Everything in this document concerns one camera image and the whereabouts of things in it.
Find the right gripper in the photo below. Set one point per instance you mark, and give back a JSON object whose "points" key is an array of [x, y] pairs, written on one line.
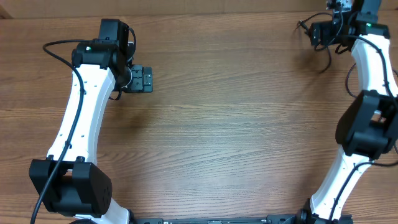
{"points": [[319, 34]]}

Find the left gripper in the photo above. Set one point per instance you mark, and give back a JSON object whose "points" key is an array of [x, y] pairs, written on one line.
{"points": [[142, 79]]}

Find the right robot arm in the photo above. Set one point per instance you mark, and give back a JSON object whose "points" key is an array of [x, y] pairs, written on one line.
{"points": [[368, 128]]}

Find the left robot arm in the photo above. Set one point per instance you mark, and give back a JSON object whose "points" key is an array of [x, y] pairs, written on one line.
{"points": [[68, 180]]}

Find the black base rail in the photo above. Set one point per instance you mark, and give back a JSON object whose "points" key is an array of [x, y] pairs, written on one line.
{"points": [[270, 219]]}

